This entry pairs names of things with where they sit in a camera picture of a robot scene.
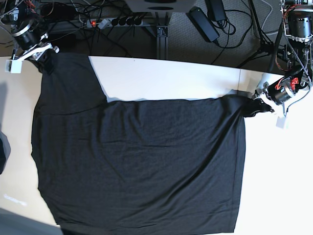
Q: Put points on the black tripod stand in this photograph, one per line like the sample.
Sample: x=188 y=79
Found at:
x=267 y=46

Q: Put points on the aluminium frame post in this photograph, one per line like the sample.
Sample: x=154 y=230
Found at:
x=157 y=27

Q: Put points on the black box on floor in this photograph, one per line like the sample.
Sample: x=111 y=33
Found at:
x=63 y=41

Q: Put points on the grey power strip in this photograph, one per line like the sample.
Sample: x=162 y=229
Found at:
x=103 y=23

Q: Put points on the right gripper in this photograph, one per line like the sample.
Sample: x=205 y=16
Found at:
x=48 y=64

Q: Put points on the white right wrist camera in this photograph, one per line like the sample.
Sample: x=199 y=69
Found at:
x=14 y=65

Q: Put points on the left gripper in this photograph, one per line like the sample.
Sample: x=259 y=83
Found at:
x=262 y=102

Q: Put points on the dark object at left edge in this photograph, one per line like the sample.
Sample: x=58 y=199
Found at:
x=2 y=157

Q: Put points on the black T-shirt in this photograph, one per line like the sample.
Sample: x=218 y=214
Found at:
x=168 y=167

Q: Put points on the black power brick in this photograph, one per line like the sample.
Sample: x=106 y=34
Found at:
x=203 y=25

